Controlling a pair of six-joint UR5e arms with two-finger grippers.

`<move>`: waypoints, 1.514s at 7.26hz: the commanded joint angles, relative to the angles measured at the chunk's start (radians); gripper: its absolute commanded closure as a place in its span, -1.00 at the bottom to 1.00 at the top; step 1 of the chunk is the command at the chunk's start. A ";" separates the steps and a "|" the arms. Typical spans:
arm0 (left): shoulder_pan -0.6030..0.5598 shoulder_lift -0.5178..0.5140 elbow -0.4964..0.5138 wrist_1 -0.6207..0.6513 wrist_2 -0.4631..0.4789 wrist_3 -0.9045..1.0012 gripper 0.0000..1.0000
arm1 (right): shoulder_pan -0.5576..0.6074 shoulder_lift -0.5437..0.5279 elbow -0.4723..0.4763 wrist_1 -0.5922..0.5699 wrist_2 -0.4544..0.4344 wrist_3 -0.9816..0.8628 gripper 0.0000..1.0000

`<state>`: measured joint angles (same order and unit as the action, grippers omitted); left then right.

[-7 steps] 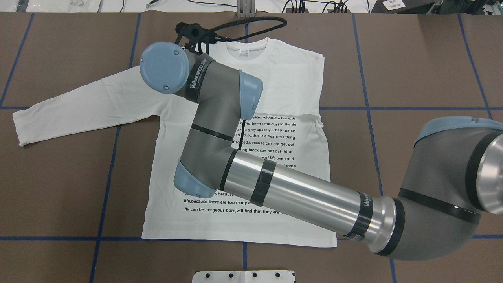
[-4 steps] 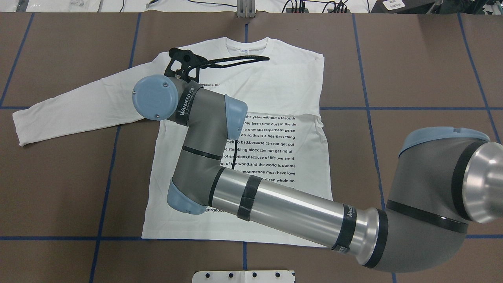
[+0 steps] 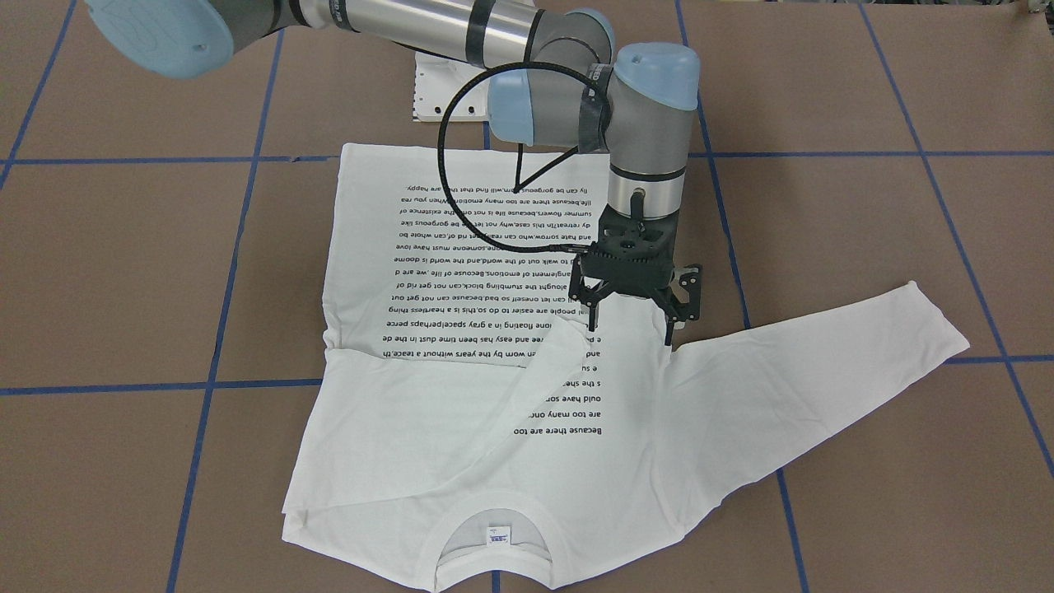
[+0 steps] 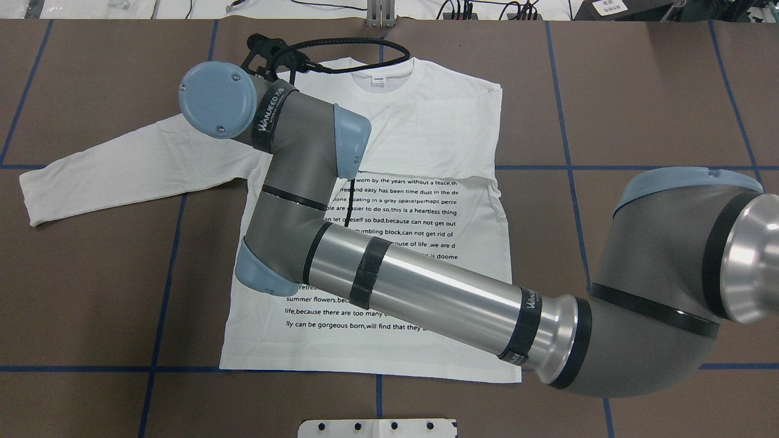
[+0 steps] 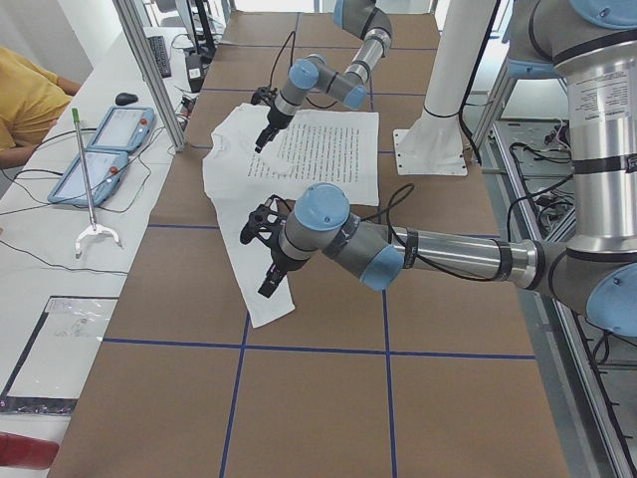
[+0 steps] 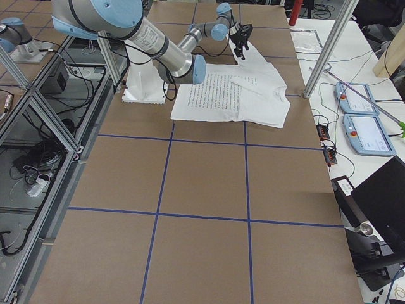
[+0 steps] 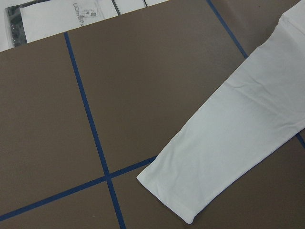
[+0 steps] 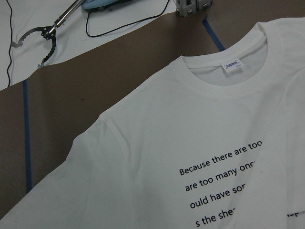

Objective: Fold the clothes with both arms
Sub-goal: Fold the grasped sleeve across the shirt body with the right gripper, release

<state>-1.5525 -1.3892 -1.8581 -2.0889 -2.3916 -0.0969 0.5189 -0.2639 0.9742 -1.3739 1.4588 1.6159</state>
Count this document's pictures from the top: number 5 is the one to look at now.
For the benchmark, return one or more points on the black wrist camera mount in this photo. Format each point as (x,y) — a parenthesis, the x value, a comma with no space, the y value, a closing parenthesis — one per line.
(264,95)
(266,222)

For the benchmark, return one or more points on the red fire extinguisher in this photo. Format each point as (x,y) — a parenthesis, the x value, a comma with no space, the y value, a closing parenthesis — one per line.
(19,451)

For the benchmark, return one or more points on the near blue teach pendant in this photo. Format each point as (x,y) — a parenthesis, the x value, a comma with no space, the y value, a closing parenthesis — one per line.
(105,170)

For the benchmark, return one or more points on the far blue teach pendant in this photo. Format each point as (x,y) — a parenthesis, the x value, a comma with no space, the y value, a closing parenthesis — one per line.
(123,129)

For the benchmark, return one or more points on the white long-sleeve printed shirt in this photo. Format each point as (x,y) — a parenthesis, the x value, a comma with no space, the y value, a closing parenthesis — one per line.
(317,146)

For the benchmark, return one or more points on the aluminium frame post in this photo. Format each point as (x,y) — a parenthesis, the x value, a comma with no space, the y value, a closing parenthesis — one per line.
(133,30)

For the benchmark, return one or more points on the green-handled reacher grabber tool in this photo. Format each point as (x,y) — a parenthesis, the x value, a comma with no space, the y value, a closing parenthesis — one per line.
(94,229)

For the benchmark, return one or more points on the clear plastic bag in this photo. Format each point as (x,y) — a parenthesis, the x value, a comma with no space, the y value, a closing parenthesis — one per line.
(50,373)

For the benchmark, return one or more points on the black keyboard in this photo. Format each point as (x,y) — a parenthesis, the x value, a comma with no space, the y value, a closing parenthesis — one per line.
(159,53)

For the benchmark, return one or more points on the blue teach pendant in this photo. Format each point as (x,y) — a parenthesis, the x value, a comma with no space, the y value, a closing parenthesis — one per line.
(105,170)
(123,129)

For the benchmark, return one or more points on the black computer mouse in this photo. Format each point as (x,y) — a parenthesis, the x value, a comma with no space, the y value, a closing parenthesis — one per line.
(124,99)

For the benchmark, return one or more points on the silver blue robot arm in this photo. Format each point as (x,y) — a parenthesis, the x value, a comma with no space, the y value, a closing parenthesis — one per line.
(592,45)
(348,86)

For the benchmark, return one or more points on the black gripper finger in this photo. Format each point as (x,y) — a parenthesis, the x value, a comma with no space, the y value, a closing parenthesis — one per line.
(267,135)
(273,279)

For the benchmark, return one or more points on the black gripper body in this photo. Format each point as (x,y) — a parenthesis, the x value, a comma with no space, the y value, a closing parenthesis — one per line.
(282,261)
(275,119)

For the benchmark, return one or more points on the person in yellow shirt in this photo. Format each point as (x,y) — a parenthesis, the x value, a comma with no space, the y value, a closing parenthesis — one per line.
(32,100)

